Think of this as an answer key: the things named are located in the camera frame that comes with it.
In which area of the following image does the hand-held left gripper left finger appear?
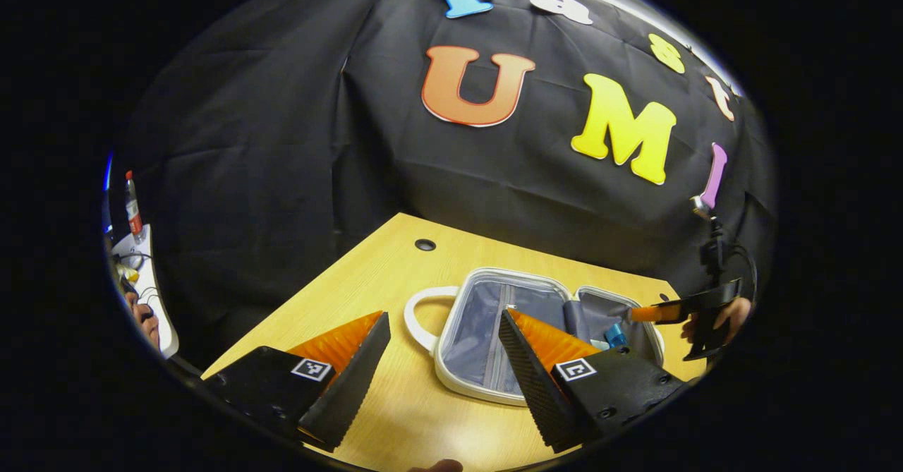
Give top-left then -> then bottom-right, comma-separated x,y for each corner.
203,310 -> 392,453

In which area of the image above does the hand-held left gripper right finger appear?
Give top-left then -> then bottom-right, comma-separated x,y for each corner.
497,308 -> 689,455

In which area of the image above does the white suitcase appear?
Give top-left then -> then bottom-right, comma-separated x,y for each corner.
404,267 -> 666,407

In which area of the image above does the white side table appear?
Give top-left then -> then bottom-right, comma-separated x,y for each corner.
111,225 -> 181,358

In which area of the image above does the black backdrop cloth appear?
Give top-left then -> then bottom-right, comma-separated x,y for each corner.
109,0 -> 777,374

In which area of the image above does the red label plastic bottle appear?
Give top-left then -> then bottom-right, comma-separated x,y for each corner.
125,171 -> 145,238

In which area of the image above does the black cable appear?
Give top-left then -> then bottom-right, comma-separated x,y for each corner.
727,245 -> 760,305

